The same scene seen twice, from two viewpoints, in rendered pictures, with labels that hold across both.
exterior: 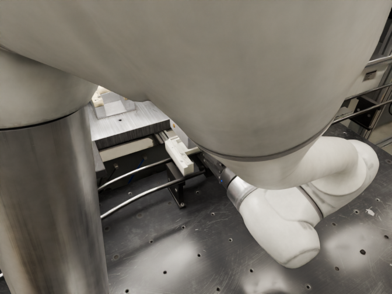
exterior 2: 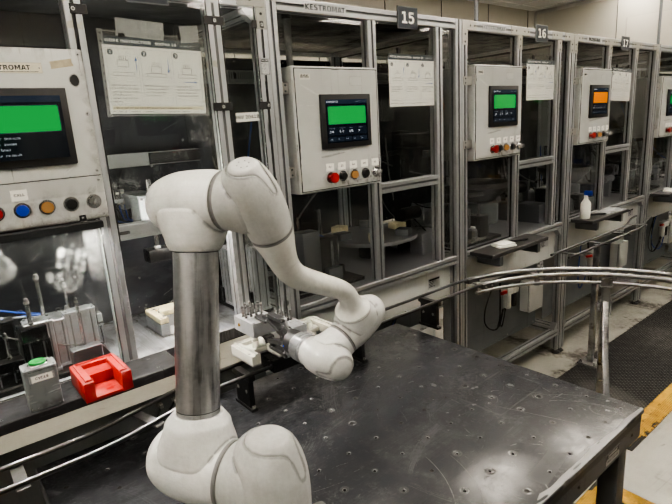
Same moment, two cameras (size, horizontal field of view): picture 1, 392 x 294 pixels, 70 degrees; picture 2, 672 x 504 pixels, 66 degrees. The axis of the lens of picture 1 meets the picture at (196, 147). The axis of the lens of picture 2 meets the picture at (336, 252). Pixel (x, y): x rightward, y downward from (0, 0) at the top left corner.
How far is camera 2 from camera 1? 100 cm
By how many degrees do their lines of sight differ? 28
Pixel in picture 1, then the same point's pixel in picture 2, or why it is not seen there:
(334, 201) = (355, 328)
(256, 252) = (329, 426)
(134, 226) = not seen: hidden behind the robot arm
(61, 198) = (212, 282)
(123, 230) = not seen: hidden behind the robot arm
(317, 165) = (314, 276)
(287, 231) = (328, 349)
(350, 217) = (415, 391)
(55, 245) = (208, 304)
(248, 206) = (303, 348)
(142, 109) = not seen: hidden behind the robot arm
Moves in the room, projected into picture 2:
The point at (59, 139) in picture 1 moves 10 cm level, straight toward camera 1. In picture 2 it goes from (214, 258) to (239, 265)
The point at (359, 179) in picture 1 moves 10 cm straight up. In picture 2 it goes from (364, 309) to (363, 275)
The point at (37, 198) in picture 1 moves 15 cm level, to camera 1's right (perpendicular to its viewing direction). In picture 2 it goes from (206, 279) to (274, 271)
